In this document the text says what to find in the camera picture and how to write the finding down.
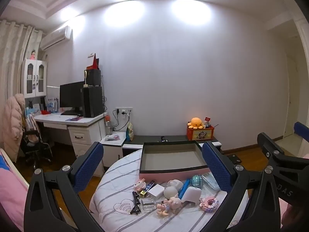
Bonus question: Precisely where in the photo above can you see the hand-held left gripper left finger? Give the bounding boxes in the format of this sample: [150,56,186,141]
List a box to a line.
[24,141,105,232]

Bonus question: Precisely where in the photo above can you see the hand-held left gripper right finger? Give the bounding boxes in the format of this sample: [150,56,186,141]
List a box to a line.
[201,141,282,232]

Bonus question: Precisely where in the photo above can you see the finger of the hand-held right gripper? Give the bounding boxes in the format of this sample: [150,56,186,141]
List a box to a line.
[294,121,309,141]
[257,132,289,161]

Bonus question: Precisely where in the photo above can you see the clear plastic case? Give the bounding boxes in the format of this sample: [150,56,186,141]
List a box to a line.
[201,173,221,191]

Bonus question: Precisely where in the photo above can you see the pink block model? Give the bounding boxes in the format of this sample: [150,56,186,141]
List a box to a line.
[199,196,219,212]

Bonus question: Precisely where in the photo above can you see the white plug night light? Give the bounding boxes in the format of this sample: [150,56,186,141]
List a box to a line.
[181,186,202,205]

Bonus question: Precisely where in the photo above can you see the pink cardboard box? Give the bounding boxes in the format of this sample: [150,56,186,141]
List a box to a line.
[139,141,211,182]

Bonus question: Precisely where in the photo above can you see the pink white block cat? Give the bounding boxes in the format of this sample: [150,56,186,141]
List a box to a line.
[134,179,147,192]

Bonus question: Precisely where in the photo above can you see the pink doll figurine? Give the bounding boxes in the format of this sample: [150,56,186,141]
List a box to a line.
[156,193,182,217]

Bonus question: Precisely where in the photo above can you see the black hair clip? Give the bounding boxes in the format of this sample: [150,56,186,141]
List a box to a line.
[130,191,142,215]

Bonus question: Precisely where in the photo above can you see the blue gold long box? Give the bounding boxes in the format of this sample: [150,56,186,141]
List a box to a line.
[140,180,156,197]

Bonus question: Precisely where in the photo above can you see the clear glass bottle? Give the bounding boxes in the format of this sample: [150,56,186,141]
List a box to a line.
[141,198,165,211]

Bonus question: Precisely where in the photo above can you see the teal round container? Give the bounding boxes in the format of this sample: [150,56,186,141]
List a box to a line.
[191,175,203,188]

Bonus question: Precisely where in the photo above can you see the white bedside cabinet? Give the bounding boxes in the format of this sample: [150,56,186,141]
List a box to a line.
[98,131,127,177]

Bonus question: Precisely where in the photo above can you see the white desk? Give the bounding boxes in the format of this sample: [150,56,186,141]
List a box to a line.
[34,111,108,177]

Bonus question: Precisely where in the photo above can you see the blue tube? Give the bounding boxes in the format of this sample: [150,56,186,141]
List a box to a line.
[177,179,191,200]

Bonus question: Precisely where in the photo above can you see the red toy box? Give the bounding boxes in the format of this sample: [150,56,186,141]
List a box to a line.
[187,125,215,141]

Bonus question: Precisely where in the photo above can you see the white door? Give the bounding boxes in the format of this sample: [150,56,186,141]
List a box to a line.
[282,36,305,141]

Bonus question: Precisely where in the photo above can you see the orange cap water bottle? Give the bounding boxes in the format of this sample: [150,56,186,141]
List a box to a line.
[104,115,113,135]

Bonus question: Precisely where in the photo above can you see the orange octopus plush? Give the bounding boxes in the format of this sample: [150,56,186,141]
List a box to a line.
[188,117,206,129]

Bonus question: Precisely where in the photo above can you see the white cartoon figure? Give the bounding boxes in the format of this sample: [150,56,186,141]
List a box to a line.
[163,179,184,200]

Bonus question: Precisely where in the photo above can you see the blue yellow snack bag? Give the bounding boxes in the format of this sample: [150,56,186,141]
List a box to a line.
[126,122,135,141]

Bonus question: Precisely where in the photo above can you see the black office chair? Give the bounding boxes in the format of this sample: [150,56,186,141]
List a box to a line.
[20,129,54,170]

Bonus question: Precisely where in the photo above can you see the small white box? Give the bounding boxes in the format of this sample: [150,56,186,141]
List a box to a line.
[147,184,165,199]

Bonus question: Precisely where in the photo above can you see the black computer tower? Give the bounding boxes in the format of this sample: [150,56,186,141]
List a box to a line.
[81,86,104,118]

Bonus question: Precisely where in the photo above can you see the black low cabinet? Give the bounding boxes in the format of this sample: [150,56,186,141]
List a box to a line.
[123,134,223,155]

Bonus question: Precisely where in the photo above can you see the blue white box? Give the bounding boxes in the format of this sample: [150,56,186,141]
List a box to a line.
[47,98,59,113]

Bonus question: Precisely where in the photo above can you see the black computer monitor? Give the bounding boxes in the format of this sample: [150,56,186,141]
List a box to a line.
[59,81,86,116]

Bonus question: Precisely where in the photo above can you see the pink blanket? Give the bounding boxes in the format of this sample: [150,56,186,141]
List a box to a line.
[0,168,29,232]

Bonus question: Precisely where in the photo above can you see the pink padded jacket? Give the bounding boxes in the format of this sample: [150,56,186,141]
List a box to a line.
[2,94,26,164]

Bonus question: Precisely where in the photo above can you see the black speaker box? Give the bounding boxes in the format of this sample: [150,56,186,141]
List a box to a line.
[86,69,101,87]

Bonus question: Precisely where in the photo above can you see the white air conditioner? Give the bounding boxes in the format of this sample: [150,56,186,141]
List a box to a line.
[39,26,73,51]

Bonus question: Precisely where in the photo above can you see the beige curtain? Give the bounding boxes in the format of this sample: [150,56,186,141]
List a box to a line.
[0,19,43,107]

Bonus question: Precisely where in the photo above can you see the black power cable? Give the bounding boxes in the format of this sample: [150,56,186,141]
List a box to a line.
[112,110,129,131]

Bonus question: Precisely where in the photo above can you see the white wall outlet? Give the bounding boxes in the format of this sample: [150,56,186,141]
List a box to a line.
[115,106,133,116]

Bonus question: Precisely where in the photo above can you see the white bed frame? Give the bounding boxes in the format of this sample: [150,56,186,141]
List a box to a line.
[0,148,30,189]

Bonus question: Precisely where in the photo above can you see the white wall cabinet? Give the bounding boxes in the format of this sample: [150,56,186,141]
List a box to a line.
[20,59,48,99]

